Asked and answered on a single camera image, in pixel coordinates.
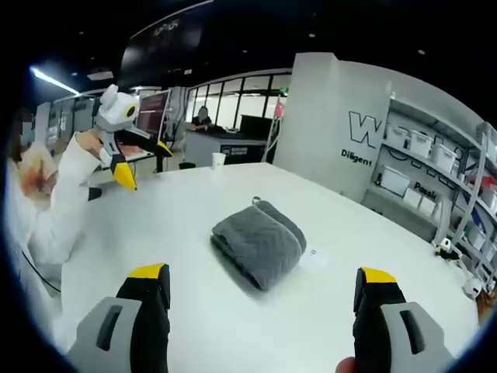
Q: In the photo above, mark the red display board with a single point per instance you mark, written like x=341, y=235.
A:
x=152, y=116

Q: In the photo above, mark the long ceiling light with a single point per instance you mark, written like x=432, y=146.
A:
x=54, y=81

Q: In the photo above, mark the grey reception counter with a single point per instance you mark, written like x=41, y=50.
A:
x=223, y=147

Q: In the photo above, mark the black hanging ceiling sign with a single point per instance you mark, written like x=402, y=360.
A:
x=163, y=42

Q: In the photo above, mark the small black object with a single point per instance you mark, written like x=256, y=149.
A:
x=94, y=193

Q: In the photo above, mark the person's right hand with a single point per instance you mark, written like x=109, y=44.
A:
x=346, y=366

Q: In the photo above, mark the white paper cup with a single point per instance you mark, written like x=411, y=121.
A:
x=218, y=160

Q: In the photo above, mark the group of white storage bins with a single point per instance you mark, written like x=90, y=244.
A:
x=421, y=143

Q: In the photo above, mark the grey towel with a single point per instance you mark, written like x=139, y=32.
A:
x=258, y=248

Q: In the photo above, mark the pink flag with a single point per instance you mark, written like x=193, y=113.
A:
x=279, y=107

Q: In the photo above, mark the black monitor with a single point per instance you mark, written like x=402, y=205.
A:
x=254, y=123

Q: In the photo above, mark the person's left hand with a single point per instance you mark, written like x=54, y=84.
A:
x=88, y=140

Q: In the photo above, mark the small white device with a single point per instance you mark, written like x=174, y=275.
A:
x=445, y=246

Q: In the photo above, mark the white round device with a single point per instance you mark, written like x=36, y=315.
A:
x=472, y=287

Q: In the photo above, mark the grey metal shelf rack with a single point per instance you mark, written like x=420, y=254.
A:
x=471, y=182

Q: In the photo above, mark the person's white printed clothing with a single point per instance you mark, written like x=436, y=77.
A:
x=23, y=221

